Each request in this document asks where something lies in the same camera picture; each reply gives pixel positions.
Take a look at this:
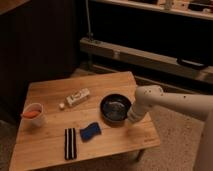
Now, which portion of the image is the black ceramic bowl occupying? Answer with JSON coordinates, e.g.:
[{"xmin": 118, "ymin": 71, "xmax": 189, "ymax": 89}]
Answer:
[{"xmin": 100, "ymin": 94, "xmax": 131, "ymax": 125}]

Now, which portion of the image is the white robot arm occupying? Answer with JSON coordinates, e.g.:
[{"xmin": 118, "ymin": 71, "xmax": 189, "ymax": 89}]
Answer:
[{"xmin": 127, "ymin": 85, "xmax": 213, "ymax": 171}]

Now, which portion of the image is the blue sponge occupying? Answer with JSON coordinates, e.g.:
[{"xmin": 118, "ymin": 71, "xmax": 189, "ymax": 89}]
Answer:
[{"xmin": 80, "ymin": 122, "xmax": 101, "ymax": 141}]

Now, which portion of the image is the white plastic bottle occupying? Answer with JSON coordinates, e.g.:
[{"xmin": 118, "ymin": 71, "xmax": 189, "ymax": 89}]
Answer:
[{"xmin": 59, "ymin": 88, "xmax": 90, "ymax": 110}]

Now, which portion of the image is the black white striped cloth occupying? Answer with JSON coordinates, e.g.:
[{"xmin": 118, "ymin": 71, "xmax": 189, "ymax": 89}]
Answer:
[{"xmin": 64, "ymin": 128, "xmax": 77, "ymax": 160}]

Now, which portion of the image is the wooden table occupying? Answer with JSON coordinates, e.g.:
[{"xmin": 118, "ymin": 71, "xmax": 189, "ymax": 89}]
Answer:
[{"xmin": 9, "ymin": 72, "xmax": 160, "ymax": 171}]

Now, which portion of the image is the metal pole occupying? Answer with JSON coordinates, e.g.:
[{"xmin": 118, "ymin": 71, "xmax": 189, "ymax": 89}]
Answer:
[{"xmin": 85, "ymin": 0, "xmax": 93, "ymax": 41}]

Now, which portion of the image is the white cup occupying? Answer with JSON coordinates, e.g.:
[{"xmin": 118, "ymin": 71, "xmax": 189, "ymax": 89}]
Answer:
[{"xmin": 22, "ymin": 103, "xmax": 45, "ymax": 127}]

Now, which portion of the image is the orange carrot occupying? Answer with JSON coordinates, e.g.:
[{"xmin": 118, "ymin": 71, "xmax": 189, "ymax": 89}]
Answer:
[{"xmin": 21, "ymin": 110, "xmax": 41, "ymax": 119}]

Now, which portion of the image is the grey metal rail bench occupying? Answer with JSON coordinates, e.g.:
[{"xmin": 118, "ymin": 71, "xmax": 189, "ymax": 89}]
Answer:
[{"xmin": 80, "ymin": 37, "xmax": 213, "ymax": 84}]

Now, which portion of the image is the black handle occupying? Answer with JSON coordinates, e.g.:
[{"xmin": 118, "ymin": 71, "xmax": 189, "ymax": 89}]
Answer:
[{"xmin": 176, "ymin": 58, "xmax": 208, "ymax": 70}]

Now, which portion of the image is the wooden wall shelf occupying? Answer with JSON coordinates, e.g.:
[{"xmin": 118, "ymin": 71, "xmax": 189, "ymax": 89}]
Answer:
[{"xmin": 91, "ymin": 0, "xmax": 213, "ymax": 21}]

